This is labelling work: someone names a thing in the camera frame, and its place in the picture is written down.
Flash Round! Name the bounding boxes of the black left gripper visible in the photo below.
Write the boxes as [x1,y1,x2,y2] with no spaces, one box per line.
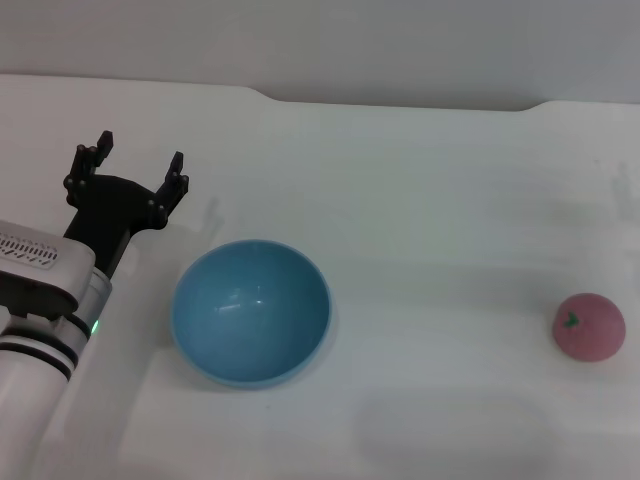
[62,130,191,280]

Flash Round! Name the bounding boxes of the blue bowl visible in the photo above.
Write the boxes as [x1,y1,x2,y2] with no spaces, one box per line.
[171,239,334,390]

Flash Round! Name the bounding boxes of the pink toy peach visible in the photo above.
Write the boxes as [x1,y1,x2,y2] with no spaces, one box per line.
[551,292,627,362]

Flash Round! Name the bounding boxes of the black and white wrist camera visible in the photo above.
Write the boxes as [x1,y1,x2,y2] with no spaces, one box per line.
[0,219,97,321]

